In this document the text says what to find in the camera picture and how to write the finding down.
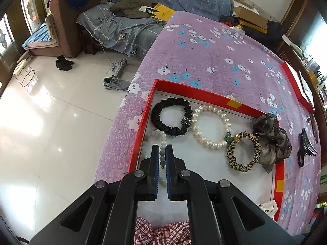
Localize wooden glass door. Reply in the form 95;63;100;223
0;0;48;87

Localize grey sneaker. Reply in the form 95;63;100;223
106;59;127;77
103;75;131;91

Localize wooden cabinet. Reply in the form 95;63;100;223
277;0;327;113

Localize yellow paper bag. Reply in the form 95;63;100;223
151;2;177;21

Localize red shallow box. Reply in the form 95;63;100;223
126;80;285;222

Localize grey floral bedsheet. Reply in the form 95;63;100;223
77;1;169;58

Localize white papers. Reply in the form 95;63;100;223
298;70;315;108

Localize pale jade bead bracelet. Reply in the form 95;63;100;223
140;130;168;187

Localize brown armchair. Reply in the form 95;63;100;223
46;0;103;58

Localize red box lid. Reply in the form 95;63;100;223
281;62;316;113

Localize purple floral bedspread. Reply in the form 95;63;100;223
94;11;324;238

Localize brown cardboard box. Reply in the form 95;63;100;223
232;5;269;28

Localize black scrunchie hair tie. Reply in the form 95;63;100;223
151;97;193;136

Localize blue striped cushion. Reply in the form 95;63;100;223
22;22;60;50

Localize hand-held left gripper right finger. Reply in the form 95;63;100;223
165;144;292;245

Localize black bag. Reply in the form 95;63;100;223
266;20;284;49

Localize olive quilted jacket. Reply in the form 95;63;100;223
110;0;154;19

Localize wire lampshade frame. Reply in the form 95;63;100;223
21;66;35;88

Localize white pearl bracelet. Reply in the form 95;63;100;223
191;105;233;150

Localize pink plaid scrunchie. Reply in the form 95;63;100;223
134;216;192;245

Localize dark brown hair claw clip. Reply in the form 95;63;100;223
297;128;318;168

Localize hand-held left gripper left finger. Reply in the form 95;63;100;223
29;144;160;245

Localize grey dotted organza scrunchie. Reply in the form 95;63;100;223
252;113;292;174

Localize leopard print hair tie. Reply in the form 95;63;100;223
227;131;262;173

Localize white cherry print scrunchie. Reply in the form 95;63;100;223
258;199;278;221

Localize black ankle boots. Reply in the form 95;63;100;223
56;55;74;71

